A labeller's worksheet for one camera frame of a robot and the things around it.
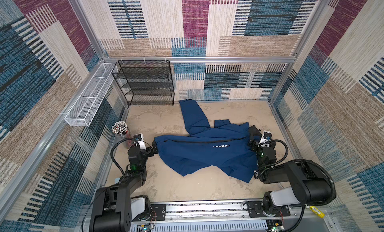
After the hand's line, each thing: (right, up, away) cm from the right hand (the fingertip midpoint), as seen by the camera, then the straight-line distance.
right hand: (259, 136), depth 89 cm
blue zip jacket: (-20, -6, 0) cm, 21 cm away
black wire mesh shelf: (-73, +36, +22) cm, 85 cm away
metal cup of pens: (-78, +3, -6) cm, 78 cm away
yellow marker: (+20, -33, -17) cm, 42 cm away
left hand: (-65, -2, -1) cm, 65 cm away
